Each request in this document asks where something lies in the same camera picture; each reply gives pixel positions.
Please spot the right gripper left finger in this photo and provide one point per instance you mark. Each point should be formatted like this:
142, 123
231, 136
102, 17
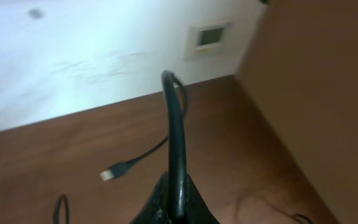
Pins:
155, 209

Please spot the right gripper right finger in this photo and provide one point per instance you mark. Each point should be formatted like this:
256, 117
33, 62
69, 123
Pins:
196, 210

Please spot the white wall thermostat panel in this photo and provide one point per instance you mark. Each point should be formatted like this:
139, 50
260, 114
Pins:
205, 39

